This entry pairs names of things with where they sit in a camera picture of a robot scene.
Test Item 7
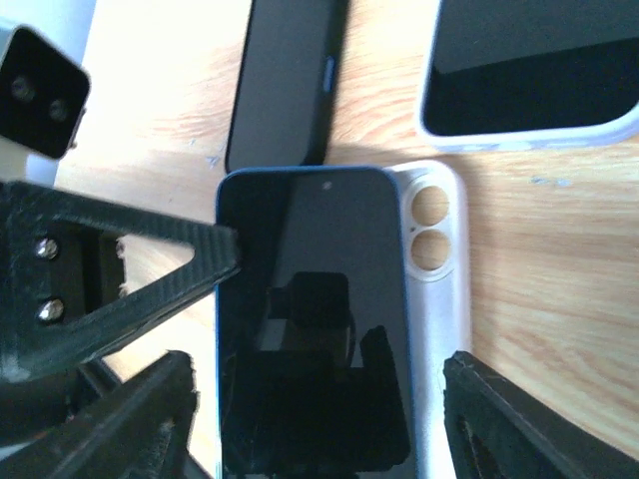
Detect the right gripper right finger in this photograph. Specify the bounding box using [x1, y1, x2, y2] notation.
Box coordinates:
[443, 351, 638, 479]

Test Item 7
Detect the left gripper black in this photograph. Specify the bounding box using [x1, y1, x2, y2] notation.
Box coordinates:
[1, 181, 240, 434]

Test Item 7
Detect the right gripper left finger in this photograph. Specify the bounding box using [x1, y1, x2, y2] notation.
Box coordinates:
[1, 351, 200, 478]

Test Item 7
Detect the dark blue phone screen up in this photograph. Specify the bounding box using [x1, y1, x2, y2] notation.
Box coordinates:
[216, 167, 418, 478]

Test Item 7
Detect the clear phone case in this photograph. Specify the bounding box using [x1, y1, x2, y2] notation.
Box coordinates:
[387, 160, 472, 478]

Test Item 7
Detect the lilac phone case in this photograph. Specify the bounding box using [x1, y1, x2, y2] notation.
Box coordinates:
[414, 0, 639, 154]

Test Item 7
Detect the black phone case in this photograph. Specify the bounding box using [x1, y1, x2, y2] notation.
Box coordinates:
[224, 0, 350, 174]

